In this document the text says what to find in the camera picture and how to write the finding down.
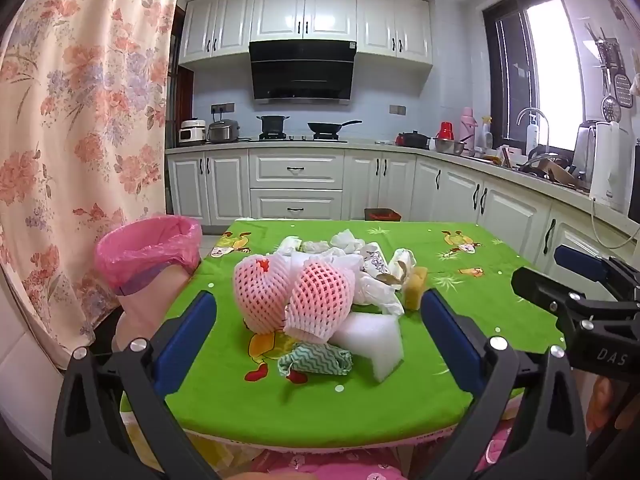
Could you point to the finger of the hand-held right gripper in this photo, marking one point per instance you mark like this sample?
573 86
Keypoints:
540 285
580 262

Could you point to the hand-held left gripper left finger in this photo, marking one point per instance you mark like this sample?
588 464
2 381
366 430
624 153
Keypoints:
185 345

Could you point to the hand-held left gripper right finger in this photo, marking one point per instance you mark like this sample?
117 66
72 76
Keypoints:
450 345

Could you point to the beige trash bin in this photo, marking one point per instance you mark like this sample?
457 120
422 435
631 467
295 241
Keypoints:
150 302

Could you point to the yellow sponge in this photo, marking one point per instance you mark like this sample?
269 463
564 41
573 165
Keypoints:
415 290

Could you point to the white foam block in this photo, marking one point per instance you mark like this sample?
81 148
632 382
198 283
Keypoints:
370 340

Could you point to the white plastic bag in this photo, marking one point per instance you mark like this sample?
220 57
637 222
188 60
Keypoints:
375 295

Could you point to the pink foam fruit net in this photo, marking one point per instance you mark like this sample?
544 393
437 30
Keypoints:
260 290
320 300

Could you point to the plain white paper cup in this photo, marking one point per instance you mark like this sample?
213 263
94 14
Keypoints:
400 260

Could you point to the pink plastic bin liner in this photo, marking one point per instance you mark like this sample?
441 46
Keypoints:
125 255

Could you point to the printed paper cup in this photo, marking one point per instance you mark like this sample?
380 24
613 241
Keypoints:
374 260

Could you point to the green zigzag cloth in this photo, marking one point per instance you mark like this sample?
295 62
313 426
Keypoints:
315 360

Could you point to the person's right hand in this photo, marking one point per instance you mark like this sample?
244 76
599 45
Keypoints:
602 400

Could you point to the person's left hand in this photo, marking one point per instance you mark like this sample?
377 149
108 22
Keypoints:
280 476

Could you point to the white electric kettle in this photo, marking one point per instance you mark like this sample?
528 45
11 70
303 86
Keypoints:
607 165

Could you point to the pile of dirty dishes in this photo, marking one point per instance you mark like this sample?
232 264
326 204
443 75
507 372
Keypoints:
545 165

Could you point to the silver thermos jug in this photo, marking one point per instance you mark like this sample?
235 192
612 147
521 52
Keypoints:
582 150

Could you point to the green printed tablecloth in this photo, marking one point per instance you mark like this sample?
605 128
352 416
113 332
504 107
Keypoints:
350 400

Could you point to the chrome faucet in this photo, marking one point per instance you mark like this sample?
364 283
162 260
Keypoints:
547 135

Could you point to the white bottle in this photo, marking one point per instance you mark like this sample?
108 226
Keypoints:
532 135

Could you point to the red box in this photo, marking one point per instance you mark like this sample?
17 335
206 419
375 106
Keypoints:
382 214

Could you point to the hanging metal skimmer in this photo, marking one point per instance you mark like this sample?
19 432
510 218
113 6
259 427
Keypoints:
609 107

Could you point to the clear spray bottle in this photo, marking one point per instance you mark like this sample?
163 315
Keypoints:
484 135

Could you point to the steel bowl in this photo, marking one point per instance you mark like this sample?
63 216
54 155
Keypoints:
449 146

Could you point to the pink thermos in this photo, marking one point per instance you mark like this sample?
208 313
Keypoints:
467 125

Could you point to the hanging metal grater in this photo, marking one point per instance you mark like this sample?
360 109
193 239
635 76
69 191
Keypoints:
621 90

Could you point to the red cup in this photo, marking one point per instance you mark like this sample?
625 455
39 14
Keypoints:
445 130

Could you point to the black lidded pot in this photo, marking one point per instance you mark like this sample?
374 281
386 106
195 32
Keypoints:
412 140

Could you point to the dark framed window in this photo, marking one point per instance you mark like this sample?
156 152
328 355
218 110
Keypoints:
550 60

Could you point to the white lower cabinets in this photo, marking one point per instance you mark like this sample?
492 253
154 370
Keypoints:
295 170

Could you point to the white cabinets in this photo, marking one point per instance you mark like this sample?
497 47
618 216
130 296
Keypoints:
325 10
295 170

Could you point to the hanging kitchen utensils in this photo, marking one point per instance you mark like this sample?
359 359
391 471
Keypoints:
610 55

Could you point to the white rice cooker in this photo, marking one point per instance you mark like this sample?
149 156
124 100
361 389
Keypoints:
192 132

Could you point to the silver pressure cooker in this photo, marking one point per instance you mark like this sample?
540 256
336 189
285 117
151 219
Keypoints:
223 131

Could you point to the grey kitchen countertop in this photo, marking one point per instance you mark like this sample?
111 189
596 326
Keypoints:
300 144

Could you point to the brown wooden glass door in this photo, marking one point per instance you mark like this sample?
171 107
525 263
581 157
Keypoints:
184 110

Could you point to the gas stove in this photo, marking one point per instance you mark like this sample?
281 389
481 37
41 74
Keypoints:
300 138

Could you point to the black cooking pot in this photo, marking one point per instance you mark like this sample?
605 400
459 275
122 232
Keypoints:
273 125

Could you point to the black frying pan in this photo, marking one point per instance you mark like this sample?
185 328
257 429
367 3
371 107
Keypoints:
325 127

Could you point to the floral curtain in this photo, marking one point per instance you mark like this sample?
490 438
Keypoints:
75 110

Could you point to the black range hood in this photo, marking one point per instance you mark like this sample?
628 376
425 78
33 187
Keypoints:
300 75

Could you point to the white upper cabinets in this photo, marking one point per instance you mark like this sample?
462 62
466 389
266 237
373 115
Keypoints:
325 10

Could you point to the grey wall socket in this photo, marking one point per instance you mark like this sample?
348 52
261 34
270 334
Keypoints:
397 109

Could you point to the dark wall socket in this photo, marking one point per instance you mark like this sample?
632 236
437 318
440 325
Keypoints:
222 108

